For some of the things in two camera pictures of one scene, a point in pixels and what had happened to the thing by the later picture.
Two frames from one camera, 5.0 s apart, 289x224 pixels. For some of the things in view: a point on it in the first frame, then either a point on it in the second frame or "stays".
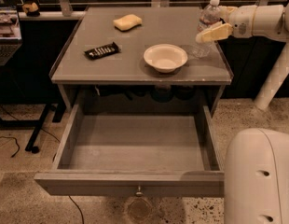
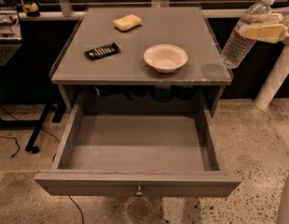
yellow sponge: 128,21 stays
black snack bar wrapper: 103,51 stays
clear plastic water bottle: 209,16 -> 240,45
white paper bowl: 165,58 stays
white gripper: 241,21 -> 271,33
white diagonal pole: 276,78 stays
